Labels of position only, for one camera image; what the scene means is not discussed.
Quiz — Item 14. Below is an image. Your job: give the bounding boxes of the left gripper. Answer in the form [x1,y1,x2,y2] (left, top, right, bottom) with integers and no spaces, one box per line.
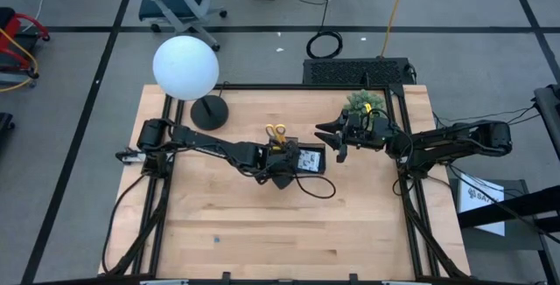
[256,141,303,191]

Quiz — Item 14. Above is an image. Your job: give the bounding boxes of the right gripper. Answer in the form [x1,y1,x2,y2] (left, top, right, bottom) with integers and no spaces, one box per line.
[314,110,397,163]

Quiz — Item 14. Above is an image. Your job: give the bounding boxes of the black mesh desk organizer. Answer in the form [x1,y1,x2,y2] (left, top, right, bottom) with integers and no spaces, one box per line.
[267,136,327,176]

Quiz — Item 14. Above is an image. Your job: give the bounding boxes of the white black-patterned card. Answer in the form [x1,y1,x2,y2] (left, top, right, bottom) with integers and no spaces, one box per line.
[297,149,322,173]

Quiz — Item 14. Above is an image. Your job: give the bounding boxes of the yellow-handled scissors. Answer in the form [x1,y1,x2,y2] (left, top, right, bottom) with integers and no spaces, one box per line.
[264,122,288,151]

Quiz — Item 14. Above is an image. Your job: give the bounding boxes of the blue grey office chair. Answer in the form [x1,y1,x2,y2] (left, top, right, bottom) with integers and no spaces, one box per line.
[134,0,228,52]

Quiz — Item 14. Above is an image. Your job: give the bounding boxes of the green artificial potted plant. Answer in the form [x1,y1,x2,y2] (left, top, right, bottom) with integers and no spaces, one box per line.
[344,89,387,120]

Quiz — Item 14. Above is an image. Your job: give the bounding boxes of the black perforated computer case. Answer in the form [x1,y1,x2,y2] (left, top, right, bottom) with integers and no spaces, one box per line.
[302,57,416,86]

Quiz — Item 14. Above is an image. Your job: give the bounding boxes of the white globe table lamp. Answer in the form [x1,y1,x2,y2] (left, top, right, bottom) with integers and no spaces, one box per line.
[151,34,230,132]

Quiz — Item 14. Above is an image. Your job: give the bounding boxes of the white printed paper sheet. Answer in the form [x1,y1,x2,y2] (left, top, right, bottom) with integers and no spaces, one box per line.
[457,172,507,237]

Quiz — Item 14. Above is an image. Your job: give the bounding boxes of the black metal beam stand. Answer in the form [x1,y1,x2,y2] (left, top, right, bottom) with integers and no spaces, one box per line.
[457,184,560,233]

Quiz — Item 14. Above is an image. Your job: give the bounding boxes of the dark grey side table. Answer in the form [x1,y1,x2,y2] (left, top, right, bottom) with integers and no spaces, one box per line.
[448,177,548,251]

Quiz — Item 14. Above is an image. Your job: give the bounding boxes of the black caster base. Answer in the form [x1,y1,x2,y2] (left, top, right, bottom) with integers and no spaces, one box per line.
[0,112,17,131]

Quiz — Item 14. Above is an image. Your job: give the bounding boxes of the red cart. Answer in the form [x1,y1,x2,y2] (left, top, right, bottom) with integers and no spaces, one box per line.
[0,6,52,94]

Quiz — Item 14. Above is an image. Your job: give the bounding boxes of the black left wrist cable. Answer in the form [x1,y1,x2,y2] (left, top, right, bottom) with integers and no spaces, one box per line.
[257,170,337,200]

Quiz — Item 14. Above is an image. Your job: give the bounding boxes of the black aluminium table frame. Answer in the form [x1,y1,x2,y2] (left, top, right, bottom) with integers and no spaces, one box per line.
[98,82,472,285]

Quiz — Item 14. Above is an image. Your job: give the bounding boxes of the coiled black floor cable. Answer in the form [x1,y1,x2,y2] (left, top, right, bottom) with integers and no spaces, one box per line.
[286,0,345,60]

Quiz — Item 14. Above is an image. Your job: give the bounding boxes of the yellow cable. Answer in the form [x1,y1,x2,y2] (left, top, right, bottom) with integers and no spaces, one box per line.
[379,0,413,59]

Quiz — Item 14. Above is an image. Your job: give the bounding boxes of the black left base cable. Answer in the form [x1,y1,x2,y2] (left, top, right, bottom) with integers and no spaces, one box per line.
[100,171,152,275]

